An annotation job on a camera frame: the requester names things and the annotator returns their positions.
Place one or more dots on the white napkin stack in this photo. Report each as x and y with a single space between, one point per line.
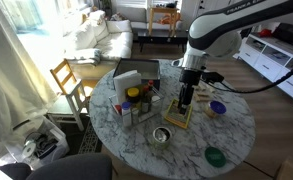
127 85

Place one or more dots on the small wooden chair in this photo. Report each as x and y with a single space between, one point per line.
67 80

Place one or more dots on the white low cabinet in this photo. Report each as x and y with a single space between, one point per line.
269 63

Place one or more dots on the navy cardboard box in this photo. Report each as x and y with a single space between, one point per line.
137 68

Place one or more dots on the wooden block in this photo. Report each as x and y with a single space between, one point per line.
203 94
206 88
200 99

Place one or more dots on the black coffee table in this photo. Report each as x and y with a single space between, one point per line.
164 36

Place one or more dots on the red cap sauce bottle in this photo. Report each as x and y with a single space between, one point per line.
150 84

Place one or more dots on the red item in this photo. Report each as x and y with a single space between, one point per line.
265 32

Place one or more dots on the clear condiment caddy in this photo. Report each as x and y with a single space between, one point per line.
137 113

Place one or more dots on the white curtain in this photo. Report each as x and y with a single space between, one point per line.
12 83

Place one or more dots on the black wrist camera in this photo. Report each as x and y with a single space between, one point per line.
212 77

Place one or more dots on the green plastic lid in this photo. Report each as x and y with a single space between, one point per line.
215 156

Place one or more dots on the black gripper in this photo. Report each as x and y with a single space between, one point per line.
188 80

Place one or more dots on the jar with red lid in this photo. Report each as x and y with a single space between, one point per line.
118 109

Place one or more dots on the clear plastic storage bin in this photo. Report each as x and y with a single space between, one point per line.
42 146

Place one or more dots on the dark grey office chair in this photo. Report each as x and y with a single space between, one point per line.
69 166

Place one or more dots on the small clear shaker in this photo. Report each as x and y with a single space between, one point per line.
135 115

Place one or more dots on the black television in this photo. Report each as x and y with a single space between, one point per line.
291 35

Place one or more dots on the patterned floor mat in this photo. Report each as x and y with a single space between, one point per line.
91 140

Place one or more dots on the low grey side table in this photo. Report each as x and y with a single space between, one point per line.
57 109

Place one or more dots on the jar with blue lid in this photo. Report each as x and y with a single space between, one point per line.
217 108

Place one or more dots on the light grey armchair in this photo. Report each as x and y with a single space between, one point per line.
132 15

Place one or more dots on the orange object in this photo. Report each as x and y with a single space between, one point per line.
168 19

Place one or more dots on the small white bottle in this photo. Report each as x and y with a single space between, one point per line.
155 102

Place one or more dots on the dark bottle red cap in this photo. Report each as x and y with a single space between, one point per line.
146 98

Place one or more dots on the tall wooden side table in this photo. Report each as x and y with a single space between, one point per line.
162 10

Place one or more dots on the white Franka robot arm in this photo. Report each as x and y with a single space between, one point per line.
216 33

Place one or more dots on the white sofa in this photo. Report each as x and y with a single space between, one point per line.
99 36

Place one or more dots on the brown cardboard box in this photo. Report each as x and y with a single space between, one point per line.
291 168

